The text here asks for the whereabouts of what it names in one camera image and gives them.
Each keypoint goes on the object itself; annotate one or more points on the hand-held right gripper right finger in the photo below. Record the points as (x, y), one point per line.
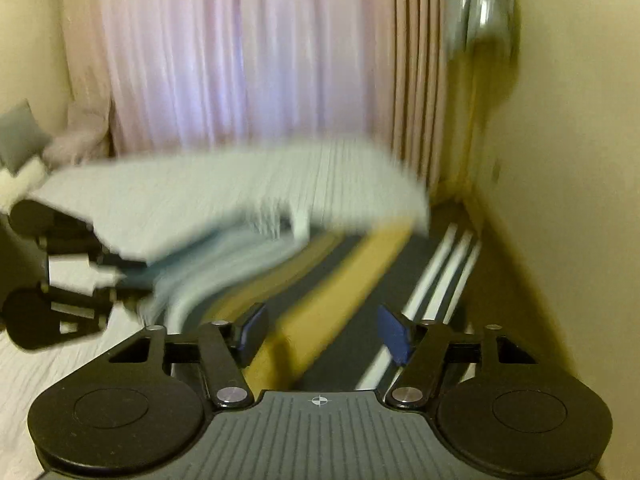
(395, 332)

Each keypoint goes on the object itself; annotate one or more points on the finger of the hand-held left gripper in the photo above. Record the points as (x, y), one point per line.
(125, 259)
(130, 297)

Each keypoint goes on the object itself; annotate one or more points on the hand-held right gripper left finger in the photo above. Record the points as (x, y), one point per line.
(252, 332)

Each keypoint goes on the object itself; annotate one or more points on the striped knit sweater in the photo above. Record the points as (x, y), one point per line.
(340, 280)

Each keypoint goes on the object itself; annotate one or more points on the pink pillow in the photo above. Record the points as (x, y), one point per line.
(80, 135)

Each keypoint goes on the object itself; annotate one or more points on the grey cushion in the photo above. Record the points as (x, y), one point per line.
(20, 135)

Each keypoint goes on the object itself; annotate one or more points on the pink curtain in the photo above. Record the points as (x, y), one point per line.
(200, 60)

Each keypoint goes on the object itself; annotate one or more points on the shiny silver bag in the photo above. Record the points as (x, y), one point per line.
(480, 5)

